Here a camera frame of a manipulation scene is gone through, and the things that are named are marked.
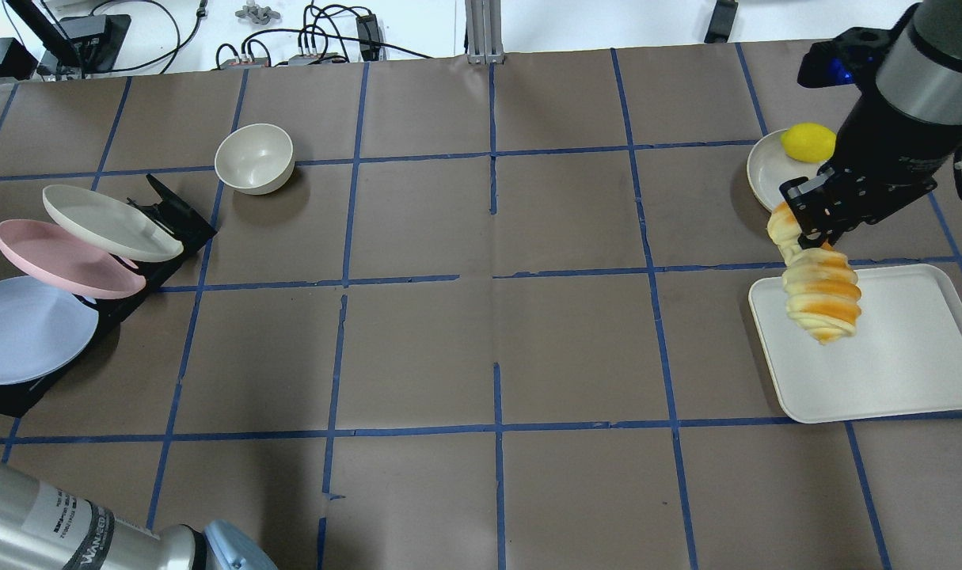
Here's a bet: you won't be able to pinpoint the twisted orange bread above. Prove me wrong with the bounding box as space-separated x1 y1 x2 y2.
766 203 863 345

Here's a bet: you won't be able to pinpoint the aluminium frame post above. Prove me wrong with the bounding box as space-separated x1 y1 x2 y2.
465 0 505 65

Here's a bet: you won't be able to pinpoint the yellow lemon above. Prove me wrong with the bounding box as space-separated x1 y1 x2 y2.
780 122 838 165

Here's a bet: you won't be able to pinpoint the cream white plate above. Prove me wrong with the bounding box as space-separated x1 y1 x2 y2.
42 184 184 263

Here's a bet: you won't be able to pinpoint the black plate rack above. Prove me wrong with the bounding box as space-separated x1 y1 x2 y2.
0 174 216 418

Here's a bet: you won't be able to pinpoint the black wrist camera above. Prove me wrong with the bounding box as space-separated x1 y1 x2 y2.
797 28 894 89

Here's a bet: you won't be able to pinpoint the pink plate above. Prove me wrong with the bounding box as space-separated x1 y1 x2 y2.
0 219 146 300

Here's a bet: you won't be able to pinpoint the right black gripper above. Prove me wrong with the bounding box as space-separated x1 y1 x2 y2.
780 91 962 249

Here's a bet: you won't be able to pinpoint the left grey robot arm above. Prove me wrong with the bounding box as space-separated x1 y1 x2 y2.
0 462 277 569

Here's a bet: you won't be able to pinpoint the white rectangular tray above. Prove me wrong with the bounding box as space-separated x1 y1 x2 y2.
748 264 962 424

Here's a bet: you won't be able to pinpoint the cream white bowl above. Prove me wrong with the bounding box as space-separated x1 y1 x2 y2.
214 123 295 196

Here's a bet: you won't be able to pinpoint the blue plate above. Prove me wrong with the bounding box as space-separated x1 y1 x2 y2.
0 275 98 386

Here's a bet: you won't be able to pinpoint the small cream plate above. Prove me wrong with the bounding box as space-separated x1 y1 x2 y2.
746 127 822 212

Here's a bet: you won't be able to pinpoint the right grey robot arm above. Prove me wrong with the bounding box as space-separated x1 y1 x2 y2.
780 1 962 249

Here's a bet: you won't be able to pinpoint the black device with stand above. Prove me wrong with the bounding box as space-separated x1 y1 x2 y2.
0 1 132 84

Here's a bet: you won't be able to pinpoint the black cables bundle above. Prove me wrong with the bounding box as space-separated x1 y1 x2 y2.
215 0 434 70

